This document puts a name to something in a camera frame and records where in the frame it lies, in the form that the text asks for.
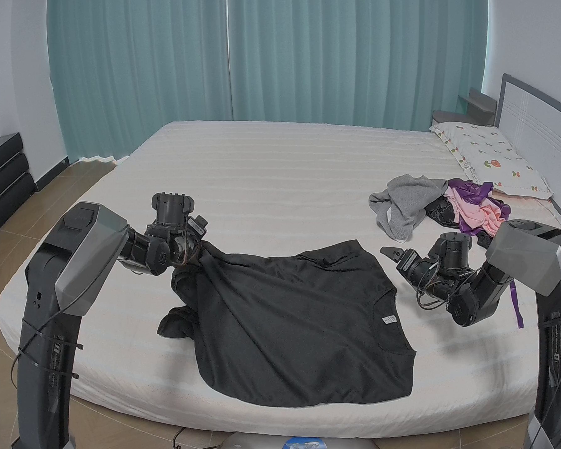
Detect grey bedside table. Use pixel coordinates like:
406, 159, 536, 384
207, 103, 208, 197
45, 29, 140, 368
432, 87, 497, 127

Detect blue-green curtain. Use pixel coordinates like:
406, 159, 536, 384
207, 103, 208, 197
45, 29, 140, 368
224, 0, 490, 133
47, 0, 237, 163

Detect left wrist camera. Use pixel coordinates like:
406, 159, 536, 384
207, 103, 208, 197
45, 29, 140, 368
186, 215, 210, 241

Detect grey garment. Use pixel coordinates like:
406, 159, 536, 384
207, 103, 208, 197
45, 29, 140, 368
368, 174, 449, 242

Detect pink garment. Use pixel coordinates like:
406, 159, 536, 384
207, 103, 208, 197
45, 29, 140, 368
449, 186, 508, 235

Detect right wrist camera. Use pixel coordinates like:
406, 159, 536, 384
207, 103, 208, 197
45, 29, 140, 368
397, 249, 422, 276

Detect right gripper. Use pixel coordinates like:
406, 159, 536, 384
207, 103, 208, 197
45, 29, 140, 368
380, 246, 443, 294

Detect black lace garment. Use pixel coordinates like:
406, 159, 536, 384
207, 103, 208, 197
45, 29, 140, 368
423, 199, 498, 251

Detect black T-shirt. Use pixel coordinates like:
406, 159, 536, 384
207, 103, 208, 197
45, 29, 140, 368
157, 239, 418, 408

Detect white printed pillow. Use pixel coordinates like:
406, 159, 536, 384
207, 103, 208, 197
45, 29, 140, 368
429, 122, 553, 200

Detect black chest of drawers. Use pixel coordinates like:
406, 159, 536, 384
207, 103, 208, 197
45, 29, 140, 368
0, 133, 37, 251

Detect purple garment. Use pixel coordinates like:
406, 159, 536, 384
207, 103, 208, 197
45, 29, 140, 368
444, 178, 524, 330

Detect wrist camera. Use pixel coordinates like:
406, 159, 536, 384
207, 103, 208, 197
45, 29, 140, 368
397, 249, 422, 276
186, 215, 210, 241

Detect bed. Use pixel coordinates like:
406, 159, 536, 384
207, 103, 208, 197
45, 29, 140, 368
0, 73, 561, 438

